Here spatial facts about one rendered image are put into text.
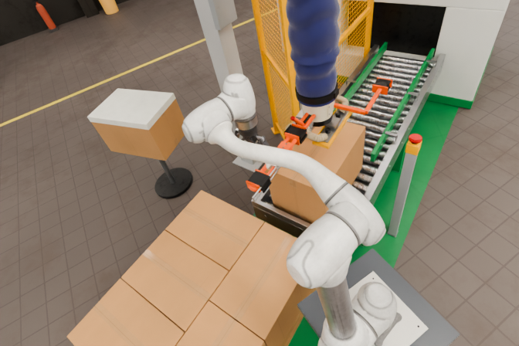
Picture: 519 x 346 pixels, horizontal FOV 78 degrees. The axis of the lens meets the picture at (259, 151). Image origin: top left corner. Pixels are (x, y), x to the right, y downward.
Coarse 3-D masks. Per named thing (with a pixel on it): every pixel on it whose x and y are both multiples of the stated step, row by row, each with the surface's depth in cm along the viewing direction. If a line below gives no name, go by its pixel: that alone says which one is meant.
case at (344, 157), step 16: (320, 128) 213; (352, 128) 208; (304, 144) 205; (336, 144) 200; (352, 144) 198; (320, 160) 193; (336, 160) 191; (352, 160) 205; (288, 176) 188; (352, 176) 219; (272, 192) 211; (288, 192) 199; (304, 192) 188; (288, 208) 213; (304, 208) 200; (320, 208) 189
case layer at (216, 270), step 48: (192, 240) 215; (240, 240) 209; (288, 240) 204; (144, 288) 197; (192, 288) 192; (240, 288) 187; (288, 288) 182; (96, 336) 181; (144, 336) 177; (192, 336) 173; (240, 336) 169
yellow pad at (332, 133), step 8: (336, 112) 189; (344, 112) 188; (352, 112) 189; (344, 120) 183; (328, 128) 176; (336, 128) 179; (328, 136) 176; (336, 136) 177; (320, 144) 174; (328, 144) 172
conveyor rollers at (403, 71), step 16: (384, 64) 329; (400, 64) 320; (416, 64) 319; (432, 64) 311; (368, 80) 310; (400, 80) 301; (368, 96) 292; (384, 96) 290; (400, 96) 285; (416, 96) 282; (368, 112) 278; (384, 112) 274; (368, 128) 266; (384, 128) 259; (368, 144) 254; (384, 144) 247; (368, 160) 240; (368, 176) 228
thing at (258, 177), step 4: (256, 172) 148; (260, 172) 148; (264, 172) 148; (252, 176) 147; (256, 176) 147; (260, 176) 146; (264, 176) 146; (248, 180) 146; (252, 180) 146; (256, 180) 145; (260, 180) 145; (248, 184) 146; (252, 184) 144; (256, 184) 144; (260, 184) 143
